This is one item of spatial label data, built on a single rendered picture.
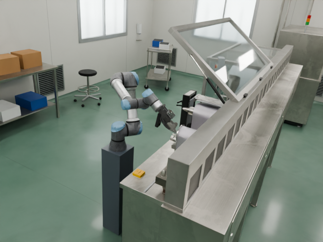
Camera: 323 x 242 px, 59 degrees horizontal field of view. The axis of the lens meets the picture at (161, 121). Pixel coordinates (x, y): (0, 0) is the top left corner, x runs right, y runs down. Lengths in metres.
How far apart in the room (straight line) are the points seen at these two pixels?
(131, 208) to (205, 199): 1.06
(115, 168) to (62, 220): 0.94
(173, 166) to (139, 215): 1.20
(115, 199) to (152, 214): 0.69
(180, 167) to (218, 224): 0.25
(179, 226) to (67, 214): 2.20
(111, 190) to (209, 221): 1.66
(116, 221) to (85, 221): 0.39
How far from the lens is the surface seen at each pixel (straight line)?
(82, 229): 3.04
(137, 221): 2.20
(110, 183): 2.61
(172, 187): 1.05
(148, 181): 2.11
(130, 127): 2.39
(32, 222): 3.22
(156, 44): 6.84
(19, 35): 5.27
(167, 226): 1.16
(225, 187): 1.26
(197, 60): 1.59
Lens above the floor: 2.19
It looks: 25 degrees down
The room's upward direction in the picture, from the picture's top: 5 degrees clockwise
